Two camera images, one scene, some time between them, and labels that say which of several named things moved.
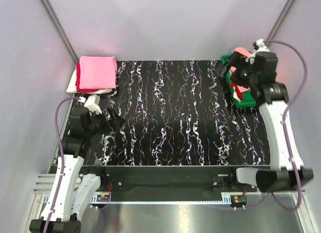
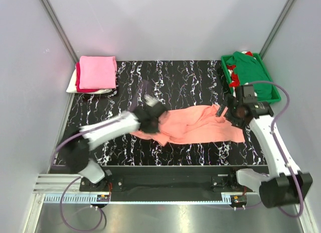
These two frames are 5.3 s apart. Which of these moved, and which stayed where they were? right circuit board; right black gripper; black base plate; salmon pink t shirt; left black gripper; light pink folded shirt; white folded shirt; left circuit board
Moved: salmon pink t shirt; right black gripper; left black gripper
Stayed: right circuit board; black base plate; left circuit board; white folded shirt; light pink folded shirt
